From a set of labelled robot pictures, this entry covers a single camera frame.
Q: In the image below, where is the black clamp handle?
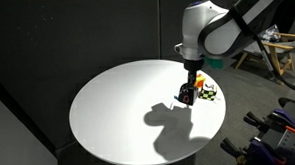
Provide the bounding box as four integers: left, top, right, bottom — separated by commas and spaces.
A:
278, 96, 295, 110

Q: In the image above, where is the wooden lounge chair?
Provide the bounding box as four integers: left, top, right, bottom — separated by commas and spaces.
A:
232, 31, 295, 89

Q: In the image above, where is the black white green checkered block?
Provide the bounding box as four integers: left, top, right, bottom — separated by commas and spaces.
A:
198, 83, 220, 102

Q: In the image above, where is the purple black spring clamp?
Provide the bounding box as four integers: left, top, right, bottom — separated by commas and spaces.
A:
243, 107, 295, 137
220, 135, 288, 165

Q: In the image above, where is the crumpled clear plastic bag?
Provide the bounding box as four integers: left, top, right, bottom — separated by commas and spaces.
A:
261, 24, 282, 43

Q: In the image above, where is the black white triangle pattern block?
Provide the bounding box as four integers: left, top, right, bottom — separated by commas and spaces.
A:
176, 82, 201, 107

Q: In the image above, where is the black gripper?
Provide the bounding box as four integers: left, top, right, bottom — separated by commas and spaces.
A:
184, 58, 206, 90

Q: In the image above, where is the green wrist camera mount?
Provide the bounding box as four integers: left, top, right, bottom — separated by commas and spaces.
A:
202, 55, 227, 71

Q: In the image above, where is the orange soft block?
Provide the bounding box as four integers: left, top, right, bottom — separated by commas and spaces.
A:
193, 73, 207, 90

